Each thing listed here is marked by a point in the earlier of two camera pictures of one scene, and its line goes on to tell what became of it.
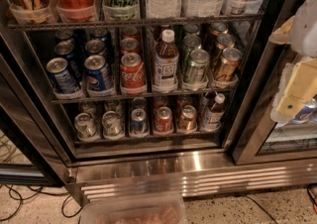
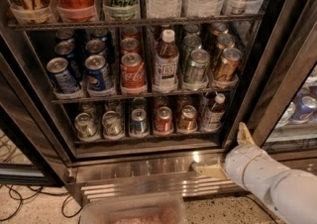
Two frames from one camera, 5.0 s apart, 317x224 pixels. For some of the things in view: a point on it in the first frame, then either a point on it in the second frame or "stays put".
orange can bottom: x=187 y=120 stays put
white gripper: x=305 y=28 -> x=237 y=163
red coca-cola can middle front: x=132 y=74 stays put
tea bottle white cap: x=219 y=98 stays put
